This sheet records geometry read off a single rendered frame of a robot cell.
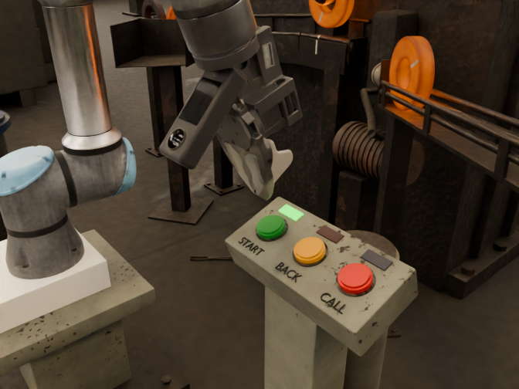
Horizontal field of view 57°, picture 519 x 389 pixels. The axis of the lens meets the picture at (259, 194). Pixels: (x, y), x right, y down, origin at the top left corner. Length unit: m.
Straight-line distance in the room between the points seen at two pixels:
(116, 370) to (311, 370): 0.66
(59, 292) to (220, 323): 0.53
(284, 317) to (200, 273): 0.96
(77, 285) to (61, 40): 0.47
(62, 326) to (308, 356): 0.54
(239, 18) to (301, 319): 0.37
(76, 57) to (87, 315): 0.49
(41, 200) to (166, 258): 0.78
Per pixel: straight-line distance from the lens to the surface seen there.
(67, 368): 1.17
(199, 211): 1.94
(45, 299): 1.05
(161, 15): 2.33
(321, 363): 0.67
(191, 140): 0.50
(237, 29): 0.49
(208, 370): 1.30
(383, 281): 0.58
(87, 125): 0.98
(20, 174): 0.97
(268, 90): 0.55
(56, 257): 1.04
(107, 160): 1.00
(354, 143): 1.26
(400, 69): 1.14
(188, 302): 1.49
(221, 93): 0.51
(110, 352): 1.19
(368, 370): 0.89
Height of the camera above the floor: 0.95
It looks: 27 degrees down
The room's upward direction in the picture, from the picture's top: straight up
